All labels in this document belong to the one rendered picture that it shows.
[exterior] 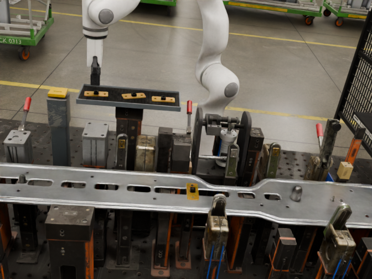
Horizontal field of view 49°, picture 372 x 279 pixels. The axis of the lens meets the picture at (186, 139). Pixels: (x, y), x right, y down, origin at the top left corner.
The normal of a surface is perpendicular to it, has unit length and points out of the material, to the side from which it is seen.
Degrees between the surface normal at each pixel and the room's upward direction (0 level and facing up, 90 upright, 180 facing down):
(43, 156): 0
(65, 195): 0
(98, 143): 90
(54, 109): 90
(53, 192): 0
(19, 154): 90
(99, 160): 90
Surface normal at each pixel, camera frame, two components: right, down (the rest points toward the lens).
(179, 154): 0.04, 0.51
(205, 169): 0.11, -0.86
